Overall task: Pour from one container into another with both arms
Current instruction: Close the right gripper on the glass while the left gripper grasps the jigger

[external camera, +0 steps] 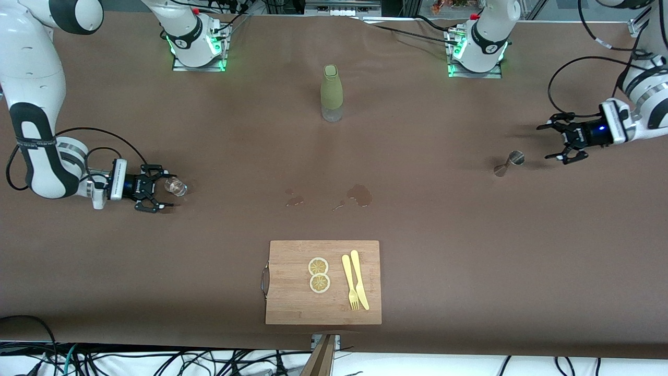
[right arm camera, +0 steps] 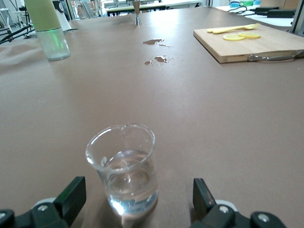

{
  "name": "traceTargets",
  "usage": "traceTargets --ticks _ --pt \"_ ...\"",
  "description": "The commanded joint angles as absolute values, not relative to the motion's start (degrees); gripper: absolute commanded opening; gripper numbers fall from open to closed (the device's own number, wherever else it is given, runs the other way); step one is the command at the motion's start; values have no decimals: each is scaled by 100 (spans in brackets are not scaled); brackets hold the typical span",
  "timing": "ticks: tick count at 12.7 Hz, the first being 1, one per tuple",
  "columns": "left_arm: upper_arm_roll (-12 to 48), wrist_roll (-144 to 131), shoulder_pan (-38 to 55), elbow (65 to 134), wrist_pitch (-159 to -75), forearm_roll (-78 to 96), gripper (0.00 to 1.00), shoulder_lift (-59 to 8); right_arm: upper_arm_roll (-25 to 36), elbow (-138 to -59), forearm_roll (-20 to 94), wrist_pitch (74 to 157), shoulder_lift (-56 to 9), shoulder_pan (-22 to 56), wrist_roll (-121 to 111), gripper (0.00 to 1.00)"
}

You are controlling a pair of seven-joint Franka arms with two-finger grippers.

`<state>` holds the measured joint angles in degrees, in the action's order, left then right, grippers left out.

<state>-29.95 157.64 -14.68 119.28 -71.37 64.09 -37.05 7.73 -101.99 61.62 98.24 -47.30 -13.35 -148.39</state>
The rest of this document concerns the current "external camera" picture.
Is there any steel double jigger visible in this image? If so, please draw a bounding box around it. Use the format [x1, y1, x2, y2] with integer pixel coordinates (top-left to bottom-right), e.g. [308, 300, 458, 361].
[493, 150, 526, 178]

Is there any bamboo cutting board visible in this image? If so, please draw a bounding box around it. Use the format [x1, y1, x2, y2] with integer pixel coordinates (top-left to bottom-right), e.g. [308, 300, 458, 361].
[261, 240, 382, 325]

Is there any green sleeved glass bottle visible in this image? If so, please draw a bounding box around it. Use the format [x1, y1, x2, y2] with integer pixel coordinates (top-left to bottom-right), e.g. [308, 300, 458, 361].
[320, 65, 344, 123]

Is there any yellow plastic fork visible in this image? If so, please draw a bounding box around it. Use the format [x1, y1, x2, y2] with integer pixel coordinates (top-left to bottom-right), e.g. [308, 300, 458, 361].
[342, 254, 361, 311]

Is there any yellow plastic knife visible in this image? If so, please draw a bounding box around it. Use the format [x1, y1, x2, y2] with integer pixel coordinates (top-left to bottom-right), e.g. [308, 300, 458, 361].
[350, 250, 370, 311]

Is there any grey power strip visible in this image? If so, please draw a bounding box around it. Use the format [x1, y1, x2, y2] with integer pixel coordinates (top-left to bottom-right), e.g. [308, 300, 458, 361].
[305, 0, 381, 16]

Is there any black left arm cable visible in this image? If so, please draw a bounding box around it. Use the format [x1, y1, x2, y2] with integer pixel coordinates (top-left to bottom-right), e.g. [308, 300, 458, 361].
[547, 0, 650, 120]

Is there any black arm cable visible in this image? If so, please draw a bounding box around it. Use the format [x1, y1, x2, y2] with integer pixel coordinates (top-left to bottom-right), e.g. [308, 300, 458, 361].
[5, 127, 149, 191]
[547, 0, 650, 120]

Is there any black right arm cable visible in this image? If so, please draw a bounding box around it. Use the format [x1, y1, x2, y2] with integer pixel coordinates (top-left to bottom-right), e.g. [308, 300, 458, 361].
[5, 127, 149, 191]

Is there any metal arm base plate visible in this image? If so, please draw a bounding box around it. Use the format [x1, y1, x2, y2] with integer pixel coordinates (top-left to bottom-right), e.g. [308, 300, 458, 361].
[447, 29, 503, 79]
[172, 21, 229, 72]

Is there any black looped floor cable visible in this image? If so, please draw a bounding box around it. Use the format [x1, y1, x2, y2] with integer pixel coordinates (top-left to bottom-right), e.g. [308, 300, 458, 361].
[0, 315, 59, 376]

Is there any teal floor cable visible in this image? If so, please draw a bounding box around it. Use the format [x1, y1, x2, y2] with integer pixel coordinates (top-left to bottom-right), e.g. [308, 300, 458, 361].
[62, 344, 79, 376]

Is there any black cable on table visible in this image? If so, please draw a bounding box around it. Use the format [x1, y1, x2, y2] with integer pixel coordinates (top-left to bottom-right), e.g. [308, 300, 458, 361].
[360, 16, 461, 46]

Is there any wooden post with bracket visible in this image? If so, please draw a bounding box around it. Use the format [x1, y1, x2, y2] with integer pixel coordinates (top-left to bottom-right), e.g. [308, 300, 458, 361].
[302, 334, 341, 376]

